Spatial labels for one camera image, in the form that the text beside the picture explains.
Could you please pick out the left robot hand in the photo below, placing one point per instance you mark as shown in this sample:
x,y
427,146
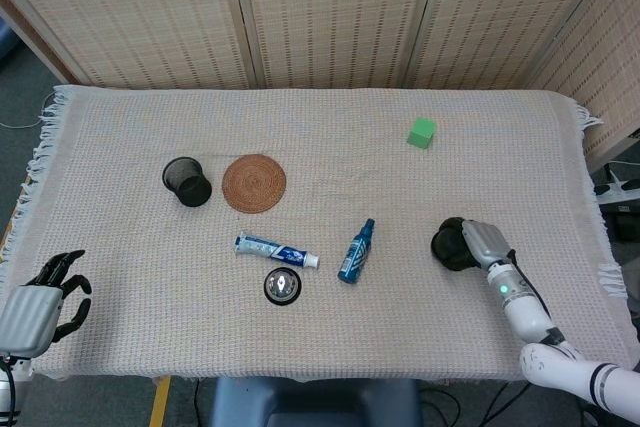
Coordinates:
x,y
42,299

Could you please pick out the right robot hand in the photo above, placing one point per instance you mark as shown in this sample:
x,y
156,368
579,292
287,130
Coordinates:
x,y
485,242

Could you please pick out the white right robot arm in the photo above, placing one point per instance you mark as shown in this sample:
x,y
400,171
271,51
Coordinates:
x,y
550,342

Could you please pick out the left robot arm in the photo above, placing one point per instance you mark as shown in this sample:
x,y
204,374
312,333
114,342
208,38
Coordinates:
x,y
9,387

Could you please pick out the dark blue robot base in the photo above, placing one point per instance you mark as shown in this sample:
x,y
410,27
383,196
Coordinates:
x,y
315,402

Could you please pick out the green cube block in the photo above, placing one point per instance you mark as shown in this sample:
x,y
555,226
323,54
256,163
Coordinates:
x,y
421,133

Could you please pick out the blue spray bottle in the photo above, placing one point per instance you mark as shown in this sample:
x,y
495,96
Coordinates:
x,y
355,253

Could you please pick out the white power strip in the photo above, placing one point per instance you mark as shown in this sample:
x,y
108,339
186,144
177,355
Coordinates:
x,y
617,192

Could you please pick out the beige waffle weave tablecloth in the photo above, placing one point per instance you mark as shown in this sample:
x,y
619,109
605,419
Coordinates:
x,y
320,227

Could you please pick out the black mesh pen holder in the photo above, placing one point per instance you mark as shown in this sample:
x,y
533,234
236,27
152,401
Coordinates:
x,y
186,181

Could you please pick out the blue white toothpaste tube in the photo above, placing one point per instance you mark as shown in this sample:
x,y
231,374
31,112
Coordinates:
x,y
275,250

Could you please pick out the round woven rattan coaster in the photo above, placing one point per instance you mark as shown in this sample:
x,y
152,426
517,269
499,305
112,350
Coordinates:
x,y
254,182

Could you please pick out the woven bamboo folding screen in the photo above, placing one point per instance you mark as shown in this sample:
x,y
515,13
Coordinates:
x,y
320,12

